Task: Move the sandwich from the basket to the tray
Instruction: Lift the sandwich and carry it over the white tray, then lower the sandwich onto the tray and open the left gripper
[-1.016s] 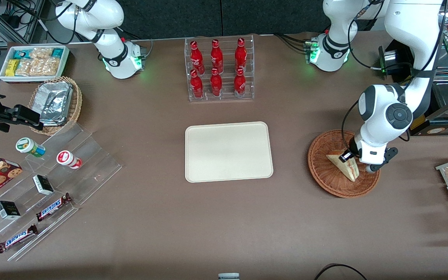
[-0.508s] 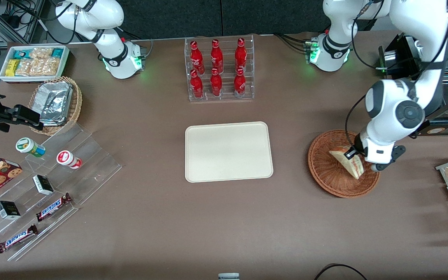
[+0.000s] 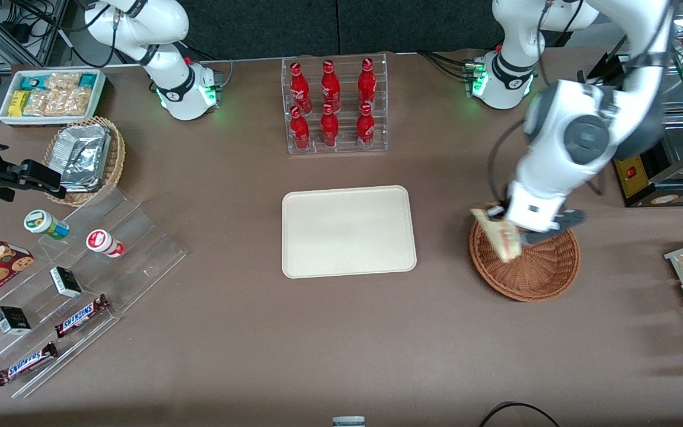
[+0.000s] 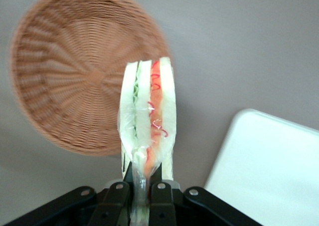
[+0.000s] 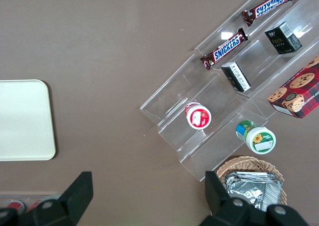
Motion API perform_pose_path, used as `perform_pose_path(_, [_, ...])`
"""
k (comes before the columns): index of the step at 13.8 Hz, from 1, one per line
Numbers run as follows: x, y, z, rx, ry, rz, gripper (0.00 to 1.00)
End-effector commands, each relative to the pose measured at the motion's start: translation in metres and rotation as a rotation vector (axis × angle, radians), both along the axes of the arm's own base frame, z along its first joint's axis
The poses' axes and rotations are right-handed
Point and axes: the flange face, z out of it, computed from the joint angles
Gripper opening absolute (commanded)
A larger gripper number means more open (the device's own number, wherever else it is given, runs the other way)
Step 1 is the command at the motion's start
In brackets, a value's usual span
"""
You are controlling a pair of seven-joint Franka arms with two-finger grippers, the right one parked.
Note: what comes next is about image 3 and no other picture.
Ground white rectangular snack bin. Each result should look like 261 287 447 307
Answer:
0 69 107 128

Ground black cabinet with yellow panel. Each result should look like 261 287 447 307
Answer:
579 0 683 208

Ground clear acrylic bottle rack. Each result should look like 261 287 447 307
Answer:
281 52 388 156

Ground red cola bottle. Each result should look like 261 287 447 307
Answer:
358 58 377 111
320 104 340 148
356 103 376 149
321 60 342 112
290 106 312 151
290 62 312 114

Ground triangular sandwich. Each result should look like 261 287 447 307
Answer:
471 206 524 263

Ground small black carton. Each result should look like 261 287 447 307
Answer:
0 306 33 336
50 266 84 299

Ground cream rectangular plastic tray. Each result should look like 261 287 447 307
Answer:
282 185 417 279

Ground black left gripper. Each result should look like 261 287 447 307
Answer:
486 203 587 246

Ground light tan wicker basket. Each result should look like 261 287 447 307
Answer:
43 116 127 207

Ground silver foil package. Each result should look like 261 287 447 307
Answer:
62 169 106 192
56 124 111 179

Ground black looped cable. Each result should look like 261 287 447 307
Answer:
478 401 561 427

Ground clear bag of brown snacks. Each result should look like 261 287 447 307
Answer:
46 89 73 117
24 90 49 117
46 72 81 91
68 88 94 117

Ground aluminium frame shelving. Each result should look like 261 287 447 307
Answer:
0 0 73 68

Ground brown round wicker basket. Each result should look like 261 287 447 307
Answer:
469 205 580 302

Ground white cup with green lid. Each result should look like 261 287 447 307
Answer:
24 209 71 241

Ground black left arm base cables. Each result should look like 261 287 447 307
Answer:
417 50 477 81

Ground white cup with red lid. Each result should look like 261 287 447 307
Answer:
86 229 126 259

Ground brown Snickers bar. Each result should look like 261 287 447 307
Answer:
55 294 111 339
0 342 59 387

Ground yellow snack packet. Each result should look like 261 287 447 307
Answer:
8 90 31 117

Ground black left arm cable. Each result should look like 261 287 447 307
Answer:
487 121 526 206

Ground clear acrylic stepped display stand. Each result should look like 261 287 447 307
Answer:
0 188 187 400

